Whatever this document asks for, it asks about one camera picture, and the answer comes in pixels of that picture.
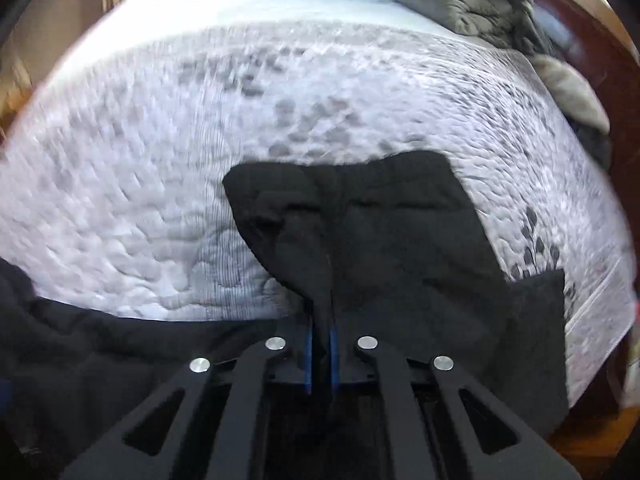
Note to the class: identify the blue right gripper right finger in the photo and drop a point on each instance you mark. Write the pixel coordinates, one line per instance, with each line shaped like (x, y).
(334, 359)

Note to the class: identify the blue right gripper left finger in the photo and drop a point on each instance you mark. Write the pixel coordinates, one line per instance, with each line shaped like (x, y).
(308, 356)

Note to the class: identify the black pants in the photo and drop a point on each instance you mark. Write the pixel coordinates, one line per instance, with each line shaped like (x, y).
(392, 247)

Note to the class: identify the white grey leaf quilt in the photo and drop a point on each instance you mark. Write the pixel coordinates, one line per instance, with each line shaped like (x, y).
(111, 181)

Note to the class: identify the beige crumpled blanket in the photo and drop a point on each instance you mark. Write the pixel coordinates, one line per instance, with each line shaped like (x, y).
(572, 92)

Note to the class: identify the dark wooden headboard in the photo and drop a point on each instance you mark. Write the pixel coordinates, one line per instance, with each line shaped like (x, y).
(594, 40)

